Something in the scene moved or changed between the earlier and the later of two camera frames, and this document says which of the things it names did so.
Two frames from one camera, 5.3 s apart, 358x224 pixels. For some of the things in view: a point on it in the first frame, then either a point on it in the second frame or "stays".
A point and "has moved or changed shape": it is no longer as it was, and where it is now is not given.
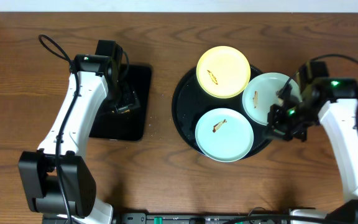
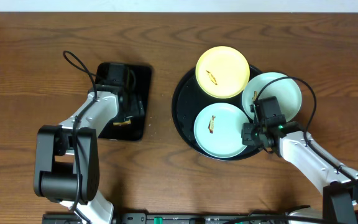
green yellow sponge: [124, 109] has moved or changed shape
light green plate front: [224, 135] has moved or changed shape
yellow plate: [223, 72] stays
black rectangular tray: [112, 125] stays
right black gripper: [278, 123] to [257, 112]
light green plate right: [261, 91] stays
